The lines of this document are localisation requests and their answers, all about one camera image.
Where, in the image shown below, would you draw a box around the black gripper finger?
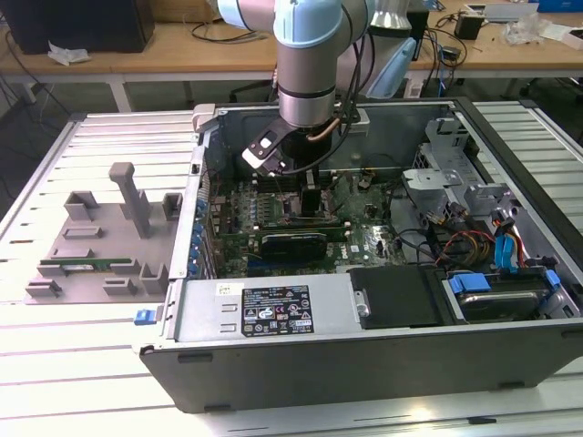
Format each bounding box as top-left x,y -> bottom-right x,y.
300,186 -> 324,219

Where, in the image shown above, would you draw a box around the metal socket cover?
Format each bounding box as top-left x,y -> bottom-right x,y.
328,172 -> 363,215

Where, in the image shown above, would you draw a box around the CPU socket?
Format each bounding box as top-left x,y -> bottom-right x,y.
281,188 -> 337,225

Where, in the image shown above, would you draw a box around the metal locking lever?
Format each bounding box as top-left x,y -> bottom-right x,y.
272,175 -> 293,216

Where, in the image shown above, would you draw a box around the black RAM slot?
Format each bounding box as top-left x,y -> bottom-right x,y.
252,219 -> 351,229

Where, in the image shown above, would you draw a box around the black graphics card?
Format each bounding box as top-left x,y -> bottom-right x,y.
259,231 -> 329,263

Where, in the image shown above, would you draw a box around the green motherboard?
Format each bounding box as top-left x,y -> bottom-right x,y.
207,170 -> 411,279

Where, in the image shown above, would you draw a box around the grey case latch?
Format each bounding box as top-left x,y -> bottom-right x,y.
190,103 -> 220,136

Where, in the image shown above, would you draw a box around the black drive bay cover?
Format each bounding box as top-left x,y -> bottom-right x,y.
348,266 -> 450,331

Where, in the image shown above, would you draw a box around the silver metal drive cage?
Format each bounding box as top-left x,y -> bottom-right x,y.
400,116 -> 520,229

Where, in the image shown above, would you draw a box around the silver power supply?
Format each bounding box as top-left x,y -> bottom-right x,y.
175,272 -> 365,342

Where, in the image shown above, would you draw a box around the wooden desk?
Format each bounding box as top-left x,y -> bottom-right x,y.
0,0 -> 583,113

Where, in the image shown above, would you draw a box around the black desktop box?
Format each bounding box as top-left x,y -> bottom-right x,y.
407,8 -> 432,63

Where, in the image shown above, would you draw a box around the open black PC case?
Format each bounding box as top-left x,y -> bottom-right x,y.
131,97 -> 583,415

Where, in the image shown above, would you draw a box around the grey parts rack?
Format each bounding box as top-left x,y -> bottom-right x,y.
22,161 -> 186,306

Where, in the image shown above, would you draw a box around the hard disk in blue carrier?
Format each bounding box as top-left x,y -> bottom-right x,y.
444,268 -> 559,325

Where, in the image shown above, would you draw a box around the green RAM stick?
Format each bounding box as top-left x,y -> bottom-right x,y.
39,257 -> 134,274

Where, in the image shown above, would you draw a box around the white flat box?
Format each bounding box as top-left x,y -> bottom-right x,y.
482,3 -> 539,24

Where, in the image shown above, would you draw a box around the clear plastic bag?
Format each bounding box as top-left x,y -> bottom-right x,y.
503,13 -> 546,46

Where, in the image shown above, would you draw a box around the black office chair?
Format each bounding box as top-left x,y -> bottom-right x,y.
518,76 -> 583,151

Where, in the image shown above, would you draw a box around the white crumpled plastic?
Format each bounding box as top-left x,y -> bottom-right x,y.
47,39 -> 91,66

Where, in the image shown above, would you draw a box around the black computer tower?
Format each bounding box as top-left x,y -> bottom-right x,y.
0,0 -> 156,56

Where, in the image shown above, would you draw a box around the white paper box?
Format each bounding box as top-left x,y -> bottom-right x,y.
541,22 -> 583,49

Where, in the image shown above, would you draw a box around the blue boxes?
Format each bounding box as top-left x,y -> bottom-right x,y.
537,0 -> 583,15

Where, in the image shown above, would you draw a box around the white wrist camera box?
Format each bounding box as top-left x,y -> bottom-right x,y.
240,129 -> 287,177

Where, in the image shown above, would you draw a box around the black camera cable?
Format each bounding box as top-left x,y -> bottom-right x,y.
280,6 -> 377,177

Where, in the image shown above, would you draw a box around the black cable bundle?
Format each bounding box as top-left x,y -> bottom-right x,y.
389,181 -> 456,268

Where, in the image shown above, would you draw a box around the red yellow wire bundle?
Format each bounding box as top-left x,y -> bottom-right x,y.
436,229 -> 496,269

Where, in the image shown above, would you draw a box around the blue flat wire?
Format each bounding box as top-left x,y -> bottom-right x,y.
494,229 -> 520,274

